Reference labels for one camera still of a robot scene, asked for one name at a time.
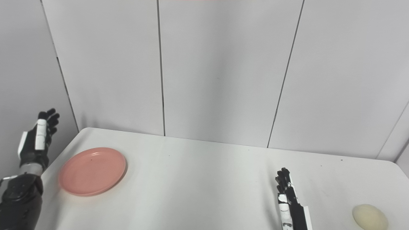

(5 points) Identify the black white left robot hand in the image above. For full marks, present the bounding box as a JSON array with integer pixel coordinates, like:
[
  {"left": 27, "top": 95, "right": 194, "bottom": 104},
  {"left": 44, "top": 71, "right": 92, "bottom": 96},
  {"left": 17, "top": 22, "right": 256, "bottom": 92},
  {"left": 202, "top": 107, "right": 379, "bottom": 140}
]
[{"left": 18, "top": 109, "right": 60, "bottom": 170}]

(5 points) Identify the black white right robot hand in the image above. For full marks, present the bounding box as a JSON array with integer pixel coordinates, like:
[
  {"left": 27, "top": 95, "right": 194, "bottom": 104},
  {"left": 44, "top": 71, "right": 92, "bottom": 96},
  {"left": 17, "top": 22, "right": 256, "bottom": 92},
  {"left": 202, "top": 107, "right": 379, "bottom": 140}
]
[{"left": 275, "top": 168, "right": 313, "bottom": 230}]

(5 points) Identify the pink round plate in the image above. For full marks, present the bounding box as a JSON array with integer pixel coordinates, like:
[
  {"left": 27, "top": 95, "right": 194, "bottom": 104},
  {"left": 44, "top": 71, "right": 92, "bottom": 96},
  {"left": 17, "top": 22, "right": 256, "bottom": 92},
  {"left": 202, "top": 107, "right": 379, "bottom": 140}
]
[{"left": 58, "top": 147, "right": 127, "bottom": 196}]

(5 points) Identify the pale yellow steamed bun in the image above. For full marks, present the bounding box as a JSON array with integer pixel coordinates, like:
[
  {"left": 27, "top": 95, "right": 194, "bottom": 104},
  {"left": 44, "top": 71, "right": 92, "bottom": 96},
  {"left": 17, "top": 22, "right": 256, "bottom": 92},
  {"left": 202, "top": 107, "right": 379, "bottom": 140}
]
[{"left": 352, "top": 204, "right": 389, "bottom": 230}]

